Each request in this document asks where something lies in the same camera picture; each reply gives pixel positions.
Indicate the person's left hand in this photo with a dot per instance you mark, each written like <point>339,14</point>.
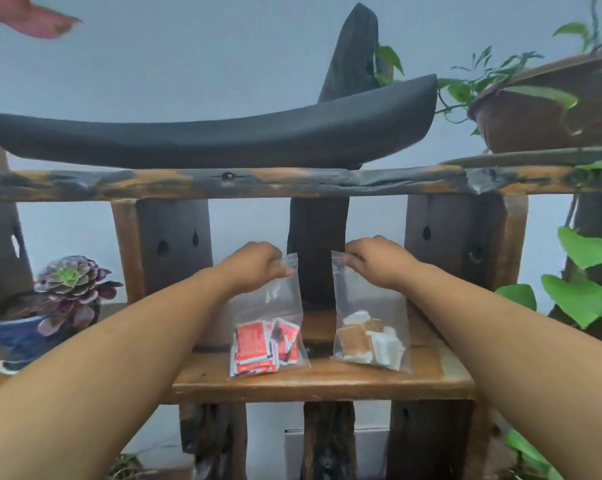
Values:
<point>253,267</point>

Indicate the person's right hand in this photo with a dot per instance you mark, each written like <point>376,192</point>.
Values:
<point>381,262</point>

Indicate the clear plastic zip bag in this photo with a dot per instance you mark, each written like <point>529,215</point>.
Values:
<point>281,304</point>
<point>361,299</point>

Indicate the pile of red sachets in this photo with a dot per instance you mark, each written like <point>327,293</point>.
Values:
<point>253,344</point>

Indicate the pile of white sachets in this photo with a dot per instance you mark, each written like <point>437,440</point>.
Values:
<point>353,342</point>

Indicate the person's left forearm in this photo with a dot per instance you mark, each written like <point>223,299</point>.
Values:
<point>106,374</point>

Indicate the person's right forearm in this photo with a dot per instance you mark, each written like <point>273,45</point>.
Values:
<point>520,364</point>

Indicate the rustic wooden shelf rack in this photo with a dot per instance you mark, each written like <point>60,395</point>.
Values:
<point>321,379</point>

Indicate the black curved wooden slab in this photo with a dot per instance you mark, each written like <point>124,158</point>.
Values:
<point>206,139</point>

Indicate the purple green succulent plant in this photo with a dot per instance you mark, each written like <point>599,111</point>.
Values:
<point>71,277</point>

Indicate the thin green vine plant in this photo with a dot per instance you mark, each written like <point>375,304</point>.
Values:
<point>463,89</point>

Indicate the broad green leaf plant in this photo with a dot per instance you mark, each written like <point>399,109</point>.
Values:
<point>580,294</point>

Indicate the brown plant pot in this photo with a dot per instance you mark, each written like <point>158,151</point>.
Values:
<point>530,124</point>

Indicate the black upright wood plank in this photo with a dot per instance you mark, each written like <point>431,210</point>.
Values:
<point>353,54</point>

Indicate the blue ceramic plant pot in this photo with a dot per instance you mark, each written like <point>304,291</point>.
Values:
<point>16,339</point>

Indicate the red leaf-shaped ornament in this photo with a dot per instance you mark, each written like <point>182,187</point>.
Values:
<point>31,17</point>

